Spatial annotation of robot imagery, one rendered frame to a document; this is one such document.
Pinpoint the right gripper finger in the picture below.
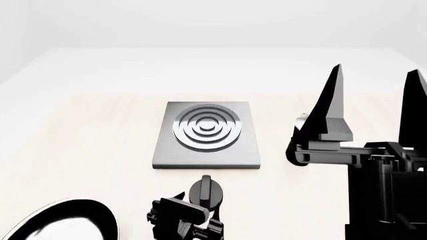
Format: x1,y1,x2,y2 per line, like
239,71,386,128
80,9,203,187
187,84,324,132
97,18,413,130
292,63,355,151
398,69,427,151

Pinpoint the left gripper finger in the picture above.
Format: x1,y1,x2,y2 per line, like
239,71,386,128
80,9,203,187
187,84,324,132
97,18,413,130
159,191,209,225
208,207,224,233

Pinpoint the black stove knob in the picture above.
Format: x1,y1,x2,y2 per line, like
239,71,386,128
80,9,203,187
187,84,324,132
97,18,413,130
188,174,224,210

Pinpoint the silver stove plate with rings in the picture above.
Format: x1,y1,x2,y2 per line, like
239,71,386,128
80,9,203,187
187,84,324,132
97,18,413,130
151,100,262,171

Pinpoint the black rimmed white bowl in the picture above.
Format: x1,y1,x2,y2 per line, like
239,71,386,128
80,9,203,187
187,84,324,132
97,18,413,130
0,198,119,240

